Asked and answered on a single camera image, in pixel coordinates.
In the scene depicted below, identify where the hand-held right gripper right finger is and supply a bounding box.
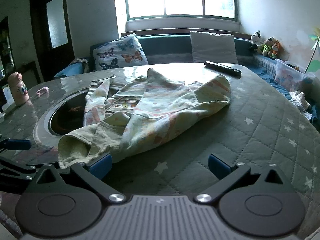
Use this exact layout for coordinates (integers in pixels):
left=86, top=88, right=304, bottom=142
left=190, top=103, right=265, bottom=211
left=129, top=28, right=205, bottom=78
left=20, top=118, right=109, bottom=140
left=194, top=154, right=297, bottom=204

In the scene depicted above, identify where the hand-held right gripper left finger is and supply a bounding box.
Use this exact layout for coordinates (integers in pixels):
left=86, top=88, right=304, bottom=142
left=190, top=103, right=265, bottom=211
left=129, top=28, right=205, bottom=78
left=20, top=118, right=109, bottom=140
left=23, top=152, right=127, bottom=204

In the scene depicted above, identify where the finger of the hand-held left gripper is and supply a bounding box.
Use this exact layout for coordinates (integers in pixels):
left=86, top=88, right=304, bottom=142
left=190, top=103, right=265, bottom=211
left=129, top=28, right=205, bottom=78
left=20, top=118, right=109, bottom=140
left=0, top=135, right=32, bottom=153
left=0, top=155, right=38, bottom=194

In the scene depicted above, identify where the pale patterned child's garment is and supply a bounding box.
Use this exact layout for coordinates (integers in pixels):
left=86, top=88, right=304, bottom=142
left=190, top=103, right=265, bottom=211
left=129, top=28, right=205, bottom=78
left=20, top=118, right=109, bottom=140
left=57, top=67, right=232, bottom=169

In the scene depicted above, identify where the white box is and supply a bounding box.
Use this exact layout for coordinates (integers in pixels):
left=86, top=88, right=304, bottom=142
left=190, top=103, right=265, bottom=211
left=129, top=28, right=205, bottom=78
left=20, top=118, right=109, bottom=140
left=0, top=85, right=15, bottom=123

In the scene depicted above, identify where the pink cartoon face bottle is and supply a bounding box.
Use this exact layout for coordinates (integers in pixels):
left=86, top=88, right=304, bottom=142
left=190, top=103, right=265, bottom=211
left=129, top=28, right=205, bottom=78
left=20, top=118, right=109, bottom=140
left=7, top=72, right=29, bottom=107

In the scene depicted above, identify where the blue cushion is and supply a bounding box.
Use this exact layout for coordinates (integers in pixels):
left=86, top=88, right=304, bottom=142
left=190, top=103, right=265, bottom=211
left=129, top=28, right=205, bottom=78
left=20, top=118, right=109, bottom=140
left=54, top=62, right=85, bottom=79

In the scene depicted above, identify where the black remote control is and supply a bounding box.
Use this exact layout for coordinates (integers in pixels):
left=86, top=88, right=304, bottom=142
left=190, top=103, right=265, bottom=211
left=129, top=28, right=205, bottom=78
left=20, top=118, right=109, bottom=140
left=204, top=61, right=242, bottom=76

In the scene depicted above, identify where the brown patterned cloth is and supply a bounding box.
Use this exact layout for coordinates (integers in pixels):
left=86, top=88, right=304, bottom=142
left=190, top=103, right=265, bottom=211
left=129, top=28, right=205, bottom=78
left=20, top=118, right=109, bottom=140
left=71, top=58, right=89, bottom=73

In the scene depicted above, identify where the dark door with glass pane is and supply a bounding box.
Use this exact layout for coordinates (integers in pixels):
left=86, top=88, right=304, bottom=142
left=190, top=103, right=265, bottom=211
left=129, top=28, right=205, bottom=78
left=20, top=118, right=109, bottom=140
left=29, top=0, right=75, bottom=82

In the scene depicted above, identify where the blue sofa blanket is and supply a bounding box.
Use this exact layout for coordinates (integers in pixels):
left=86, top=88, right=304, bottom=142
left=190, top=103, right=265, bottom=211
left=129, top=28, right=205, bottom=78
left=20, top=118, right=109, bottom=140
left=255, top=55, right=320, bottom=122

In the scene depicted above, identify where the crumpled white cloth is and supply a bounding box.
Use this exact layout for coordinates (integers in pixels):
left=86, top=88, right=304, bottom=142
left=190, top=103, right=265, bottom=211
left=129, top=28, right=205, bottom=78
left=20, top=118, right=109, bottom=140
left=290, top=91, right=312, bottom=112

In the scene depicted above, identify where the clear plastic storage box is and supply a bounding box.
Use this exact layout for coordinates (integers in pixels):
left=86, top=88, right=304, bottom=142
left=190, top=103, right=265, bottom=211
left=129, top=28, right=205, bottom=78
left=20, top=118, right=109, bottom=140
left=275, top=59, right=315, bottom=93

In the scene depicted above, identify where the butterfly print pillow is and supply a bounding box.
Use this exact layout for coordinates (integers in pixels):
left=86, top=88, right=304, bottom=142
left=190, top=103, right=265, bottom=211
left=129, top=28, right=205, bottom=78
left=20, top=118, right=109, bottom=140
left=92, top=33, right=149, bottom=72

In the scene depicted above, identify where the plain grey pillow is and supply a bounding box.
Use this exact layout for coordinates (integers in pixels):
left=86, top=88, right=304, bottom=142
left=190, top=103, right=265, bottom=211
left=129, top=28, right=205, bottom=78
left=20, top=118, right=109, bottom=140
left=190, top=31, right=238, bottom=64

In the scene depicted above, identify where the plush toy with green vest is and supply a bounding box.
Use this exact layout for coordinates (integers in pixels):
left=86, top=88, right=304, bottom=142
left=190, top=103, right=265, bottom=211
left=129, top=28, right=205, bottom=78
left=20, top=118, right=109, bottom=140
left=262, top=37, right=277, bottom=57

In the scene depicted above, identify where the teal corner sofa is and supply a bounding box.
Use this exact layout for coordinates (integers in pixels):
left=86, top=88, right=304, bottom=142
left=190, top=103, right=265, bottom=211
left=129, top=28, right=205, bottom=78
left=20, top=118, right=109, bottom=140
left=54, top=27, right=320, bottom=122

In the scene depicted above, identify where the orange plush toy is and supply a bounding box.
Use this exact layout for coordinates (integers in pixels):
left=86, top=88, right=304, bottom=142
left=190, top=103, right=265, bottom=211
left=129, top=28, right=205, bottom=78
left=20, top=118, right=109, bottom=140
left=271, top=40, right=283, bottom=59

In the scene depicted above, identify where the black and white plush toy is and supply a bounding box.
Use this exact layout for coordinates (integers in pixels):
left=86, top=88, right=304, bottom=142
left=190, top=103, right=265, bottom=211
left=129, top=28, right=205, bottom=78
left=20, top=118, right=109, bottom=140
left=249, top=30, right=263, bottom=53

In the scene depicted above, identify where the colourful paper pinwheel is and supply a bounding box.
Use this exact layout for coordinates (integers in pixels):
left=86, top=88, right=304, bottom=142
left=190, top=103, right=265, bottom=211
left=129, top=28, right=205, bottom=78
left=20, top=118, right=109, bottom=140
left=304, top=26, right=320, bottom=73

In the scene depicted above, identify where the dark wall shelf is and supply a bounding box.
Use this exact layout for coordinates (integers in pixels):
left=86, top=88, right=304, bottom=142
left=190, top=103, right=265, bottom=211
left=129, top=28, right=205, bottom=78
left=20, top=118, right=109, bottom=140
left=0, top=16, right=15, bottom=80

